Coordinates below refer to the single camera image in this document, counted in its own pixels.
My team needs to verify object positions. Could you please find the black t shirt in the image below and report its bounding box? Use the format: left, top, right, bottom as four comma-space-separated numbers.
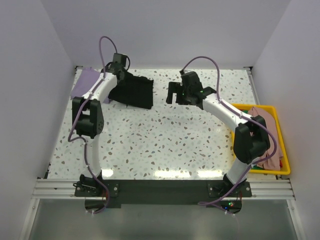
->
108, 73, 154, 110

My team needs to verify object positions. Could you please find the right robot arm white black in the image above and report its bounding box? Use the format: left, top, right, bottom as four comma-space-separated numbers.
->
166, 71, 270, 186

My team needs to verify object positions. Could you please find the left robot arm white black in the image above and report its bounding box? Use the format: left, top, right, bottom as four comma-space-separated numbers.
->
67, 53, 131, 179

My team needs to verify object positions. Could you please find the folded purple t shirt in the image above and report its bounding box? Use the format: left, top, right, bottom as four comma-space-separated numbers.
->
70, 67, 100, 100

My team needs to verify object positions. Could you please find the green t shirt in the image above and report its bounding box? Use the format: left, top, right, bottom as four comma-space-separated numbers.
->
247, 106, 265, 170

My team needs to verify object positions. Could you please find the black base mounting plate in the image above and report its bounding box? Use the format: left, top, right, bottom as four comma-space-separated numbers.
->
74, 178, 253, 216

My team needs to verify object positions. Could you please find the pink t shirt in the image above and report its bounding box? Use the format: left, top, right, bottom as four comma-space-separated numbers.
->
247, 106, 285, 171

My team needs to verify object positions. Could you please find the yellow plastic bin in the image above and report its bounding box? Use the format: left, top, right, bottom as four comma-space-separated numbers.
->
232, 103, 291, 176

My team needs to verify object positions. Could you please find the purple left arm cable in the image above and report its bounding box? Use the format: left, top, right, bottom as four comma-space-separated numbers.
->
67, 36, 118, 215

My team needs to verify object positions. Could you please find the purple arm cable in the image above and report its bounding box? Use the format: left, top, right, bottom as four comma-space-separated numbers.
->
67, 36, 118, 215
181, 56, 278, 210

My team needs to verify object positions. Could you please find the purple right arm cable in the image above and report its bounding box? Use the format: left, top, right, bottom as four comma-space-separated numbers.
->
181, 56, 278, 210

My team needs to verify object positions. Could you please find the aluminium frame rail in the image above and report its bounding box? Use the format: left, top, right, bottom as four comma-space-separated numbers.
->
31, 178, 87, 200

